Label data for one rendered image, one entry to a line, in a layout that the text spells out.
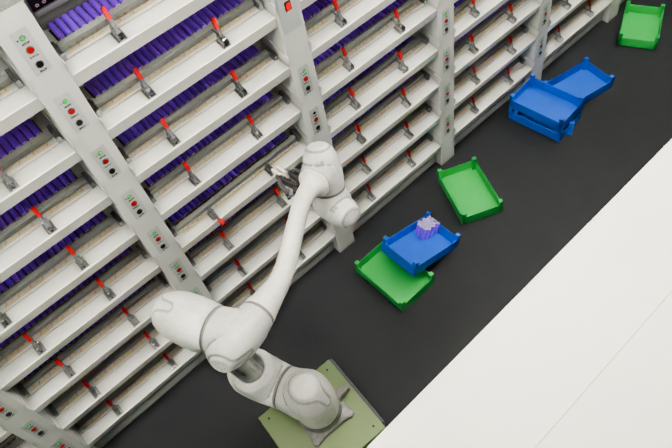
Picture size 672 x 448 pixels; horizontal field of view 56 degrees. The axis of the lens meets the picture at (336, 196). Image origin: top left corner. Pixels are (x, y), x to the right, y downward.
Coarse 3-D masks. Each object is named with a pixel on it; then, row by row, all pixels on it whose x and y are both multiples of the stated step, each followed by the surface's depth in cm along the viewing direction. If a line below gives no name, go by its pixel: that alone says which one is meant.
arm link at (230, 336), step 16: (208, 320) 166; (224, 320) 165; (240, 320) 166; (256, 320) 167; (208, 336) 164; (224, 336) 163; (240, 336) 163; (256, 336) 165; (208, 352) 162; (224, 352) 160; (240, 352) 162; (224, 368) 162
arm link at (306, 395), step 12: (288, 372) 218; (300, 372) 213; (312, 372) 213; (288, 384) 211; (300, 384) 210; (312, 384) 209; (324, 384) 212; (276, 396) 215; (288, 396) 209; (300, 396) 207; (312, 396) 207; (324, 396) 211; (336, 396) 221; (276, 408) 219; (288, 408) 212; (300, 408) 208; (312, 408) 208; (324, 408) 211; (336, 408) 220; (300, 420) 216; (312, 420) 213; (324, 420) 216
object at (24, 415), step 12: (0, 396) 201; (12, 396) 206; (24, 408) 211; (0, 420) 207; (12, 420) 210; (24, 420) 214; (36, 420) 218; (48, 420) 223; (12, 432) 214; (24, 432) 218; (48, 432) 226; (60, 432) 231; (72, 432) 240; (36, 444) 225; (48, 444) 230; (72, 444) 240
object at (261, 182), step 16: (288, 128) 244; (304, 144) 241; (288, 160) 238; (256, 176) 234; (272, 176) 235; (240, 192) 231; (256, 192) 233; (224, 208) 228; (240, 208) 233; (192, 224) 225; (208, 224) 226; (176, 240) 217; (192, 240) 223
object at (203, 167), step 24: (264, 96) 224; (288, 96) 225; (240, 120) 220; (264, 120) 222; (288, 120) 223; (216, 144) 215; (240, 144) 218; (264, 144) 223; (168, 168) 212; (192, 168) 213; (216, 168) 214; (168, 192) 209; (192, 192) 210; (168, 216) 210
